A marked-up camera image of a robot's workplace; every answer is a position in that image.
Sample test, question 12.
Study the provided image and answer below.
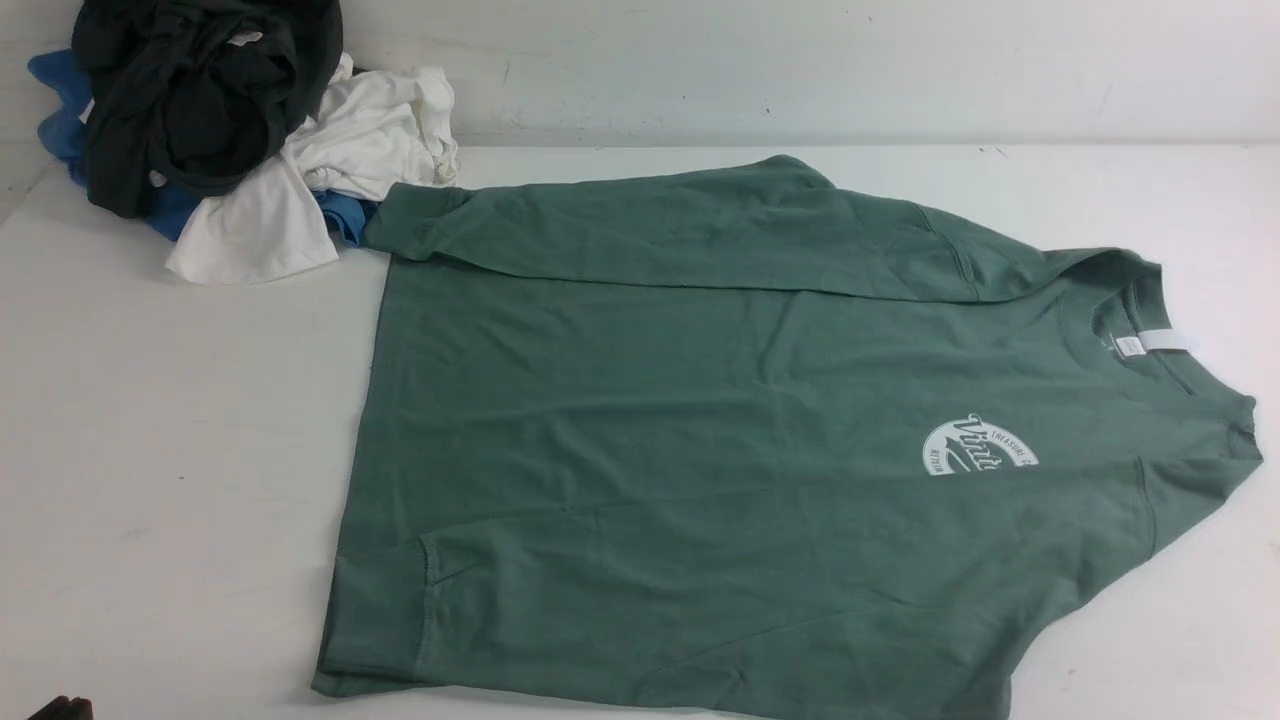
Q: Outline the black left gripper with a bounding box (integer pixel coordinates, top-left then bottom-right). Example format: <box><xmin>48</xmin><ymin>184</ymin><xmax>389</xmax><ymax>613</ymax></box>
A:
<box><xmin>28</xmin><ymin>696</ymin><xmax>95</xmax><ymax>720</ymax></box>

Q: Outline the green long sleeve shirt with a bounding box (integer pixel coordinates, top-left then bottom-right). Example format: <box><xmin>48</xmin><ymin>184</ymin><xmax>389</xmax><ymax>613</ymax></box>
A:
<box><xmin>312</xmin><ymin>156</ymin><xmax>1263</xmax><ymax>719</ymax></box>

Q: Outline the white crumpled shirt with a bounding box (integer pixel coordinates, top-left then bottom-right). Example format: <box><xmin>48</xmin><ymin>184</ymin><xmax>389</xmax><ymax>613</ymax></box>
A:
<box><xmin>166</xmin><ymin>55</ymin><xmax>460</xmax><ymax>284</ymax></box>

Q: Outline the black crumpled garment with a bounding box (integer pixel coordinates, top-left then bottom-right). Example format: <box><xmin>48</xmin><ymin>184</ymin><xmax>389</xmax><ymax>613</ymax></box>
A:
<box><xmin>70</xmin><ymin>1</ymin><xmax>344</xmax><ymax>219</ymax></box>

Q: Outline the blue crumpled garment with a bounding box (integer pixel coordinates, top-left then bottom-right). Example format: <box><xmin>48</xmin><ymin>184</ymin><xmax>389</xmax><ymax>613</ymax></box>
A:
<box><xmin>27</xmin><ymin>49</ymin><xmax>380</xmax><ymax>247</ymax></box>

